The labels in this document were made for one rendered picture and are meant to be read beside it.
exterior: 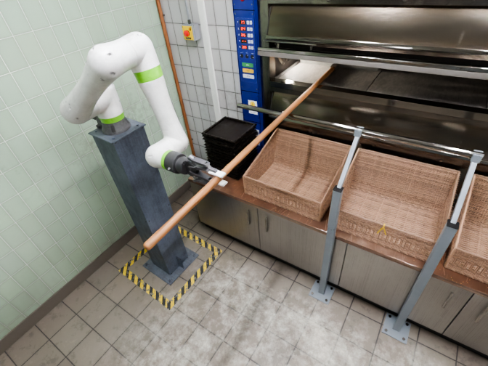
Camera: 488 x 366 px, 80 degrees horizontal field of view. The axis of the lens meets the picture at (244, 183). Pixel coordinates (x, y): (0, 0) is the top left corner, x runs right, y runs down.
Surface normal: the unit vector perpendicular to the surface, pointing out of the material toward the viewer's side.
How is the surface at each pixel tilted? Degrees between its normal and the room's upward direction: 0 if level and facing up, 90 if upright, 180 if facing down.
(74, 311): 0
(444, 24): 70
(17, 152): 90
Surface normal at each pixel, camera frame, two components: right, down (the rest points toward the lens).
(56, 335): -0.08, -0.76
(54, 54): 0.83, 0.29
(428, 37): -0.54, 0.28
